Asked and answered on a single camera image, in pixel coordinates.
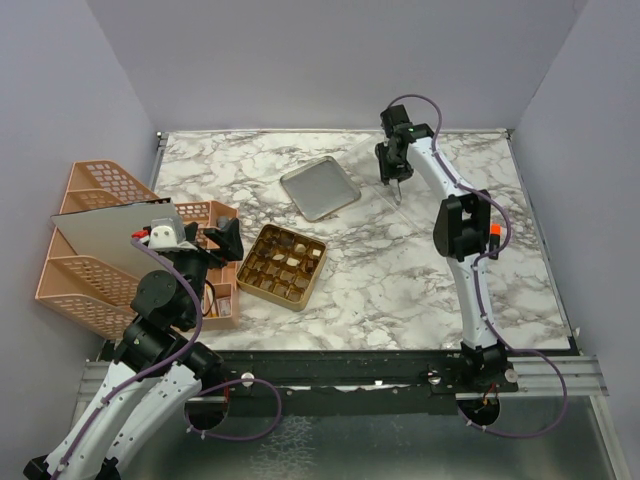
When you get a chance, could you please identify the silver tin lid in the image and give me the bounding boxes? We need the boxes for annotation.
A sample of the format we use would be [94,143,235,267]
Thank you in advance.
[280,156,361,222]

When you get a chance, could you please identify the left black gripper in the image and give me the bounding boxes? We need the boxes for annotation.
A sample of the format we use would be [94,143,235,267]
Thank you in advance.
[172,217,244,325]

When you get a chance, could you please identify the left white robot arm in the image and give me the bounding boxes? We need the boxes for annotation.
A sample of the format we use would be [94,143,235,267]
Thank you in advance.
[23,216,244,479]

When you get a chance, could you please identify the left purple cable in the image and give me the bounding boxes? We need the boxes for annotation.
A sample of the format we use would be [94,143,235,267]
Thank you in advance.
[47,237,282,480]

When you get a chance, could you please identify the gold chocolate box tray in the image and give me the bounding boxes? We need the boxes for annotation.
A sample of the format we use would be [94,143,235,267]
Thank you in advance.
[236,224,327,312]

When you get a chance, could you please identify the white board sheet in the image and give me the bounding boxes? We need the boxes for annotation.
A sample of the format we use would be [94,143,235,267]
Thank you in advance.
[51,200,177,279]

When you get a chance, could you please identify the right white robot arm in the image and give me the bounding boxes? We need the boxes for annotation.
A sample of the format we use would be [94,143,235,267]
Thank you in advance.
[375,123,506,391]

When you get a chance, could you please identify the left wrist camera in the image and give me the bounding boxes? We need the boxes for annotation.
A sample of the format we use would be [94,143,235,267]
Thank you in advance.
[131,216,196,252]

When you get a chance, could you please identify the peach desk organizer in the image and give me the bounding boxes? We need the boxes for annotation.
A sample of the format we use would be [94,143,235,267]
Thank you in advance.
[176,201,240,331]

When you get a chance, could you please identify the peach mesh file rack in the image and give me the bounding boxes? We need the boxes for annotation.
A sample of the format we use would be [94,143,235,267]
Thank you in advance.
[34,159,211,341]

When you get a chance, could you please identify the black mounting rail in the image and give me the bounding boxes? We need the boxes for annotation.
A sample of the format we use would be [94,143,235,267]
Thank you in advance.
[84,349,611,416]

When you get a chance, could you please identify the orange black marker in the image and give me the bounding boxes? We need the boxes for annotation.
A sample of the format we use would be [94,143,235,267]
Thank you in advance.
[489,223,502,256]

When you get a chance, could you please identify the black metal tongs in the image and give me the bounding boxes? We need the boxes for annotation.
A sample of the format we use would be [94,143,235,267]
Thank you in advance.
[390,181,402,206]

